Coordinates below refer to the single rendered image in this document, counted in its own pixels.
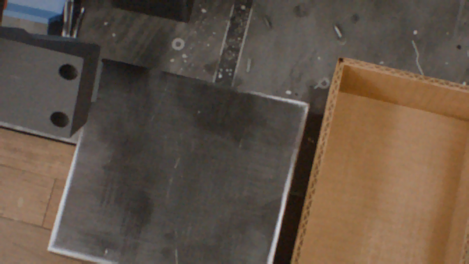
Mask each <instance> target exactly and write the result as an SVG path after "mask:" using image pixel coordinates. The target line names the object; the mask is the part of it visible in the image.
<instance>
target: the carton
mask: <svg viewBox="0 0 469 264"><path fill-rule="evenodd" d="M468 254H469V86H466V85H460V84H457V83H453V82H448V81H444V80H439V79H434V78H428V77H424V76H421V75H418V74H415V73H409V72H405V71H400V70H396V69H392V68H386V67H383V66H377V65H373V64H367V63H366V62H362V61H357V60H354V59H348V58H343V57H338V61H337V63H336V68H335V71H334V75H333V78H332V83H331V86H330V90H329V95H328V99H327V105H326V109H325V114H324V118H323V122H322V125H321V128H320V134H319V138H318V144H317V147H316V151H315V157H314V161H313V167H312V170H311V176H310V180H309V183H308V190H307V194H306V196H305V199H304V206H303V210H302V213H301V219H300V222H299V229H298V232H297V238H296V241H295V247H294V251H293V253H292V258H291V261H290V264H467V262H468Z"/></svg>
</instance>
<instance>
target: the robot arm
mask: <svg viewBox="0 0 469 264"><path fill-rule="evenodd" d="M7 5H8V0H0V122H5V123H9V124H14V125H17V126H21V127H24V128H28V129H33V130H36V131H41V132H43V133H49V134H52V135H57V136H60V137H63V138H65V139H71V137H72V136H73V135H74V134H75V133H76V132H77V131H79V130H80V129H81V128H82V127H83V126H84V125H85V124H86V123H87V118H88V114H89V107H90V103H91V102H96V99H97V95H98V88H99V84H100V80H101V73H102V69H103V63H102V61H100V60H99V57H100V52H101V46H100V45H99V44H92V43H84V42H83V41H82V40H80V39H79V38H72V37H65V36H52V35H45V34H33V33H29V32H28V31H27V30H26V29H23V28H15V27H3V26H1V23H2V17H3V10H5V9H7Z"/></svg>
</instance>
